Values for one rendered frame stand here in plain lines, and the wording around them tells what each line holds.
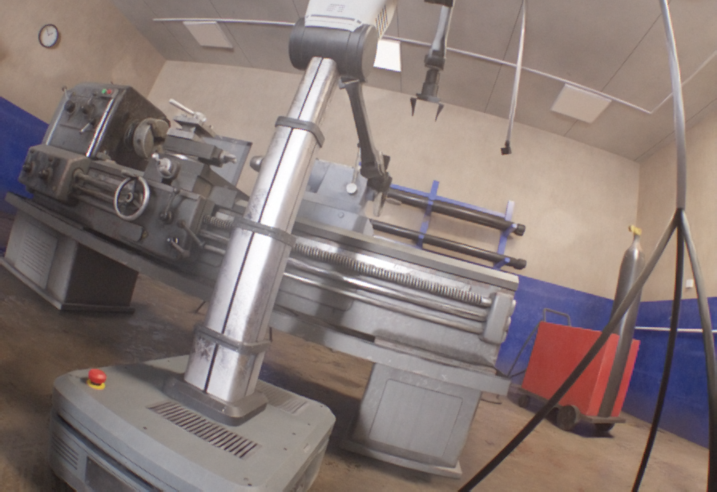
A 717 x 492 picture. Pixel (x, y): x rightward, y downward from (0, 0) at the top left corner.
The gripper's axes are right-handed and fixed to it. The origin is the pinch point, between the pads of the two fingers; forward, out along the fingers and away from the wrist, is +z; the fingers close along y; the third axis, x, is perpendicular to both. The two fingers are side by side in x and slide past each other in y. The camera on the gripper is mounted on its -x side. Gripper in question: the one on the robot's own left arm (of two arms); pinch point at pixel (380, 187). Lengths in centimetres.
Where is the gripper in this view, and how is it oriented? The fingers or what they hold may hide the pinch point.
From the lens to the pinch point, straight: 172.4
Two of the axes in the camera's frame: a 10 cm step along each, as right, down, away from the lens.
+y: -9.5, -2.6, 1.7
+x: -2.9, 9.4, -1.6
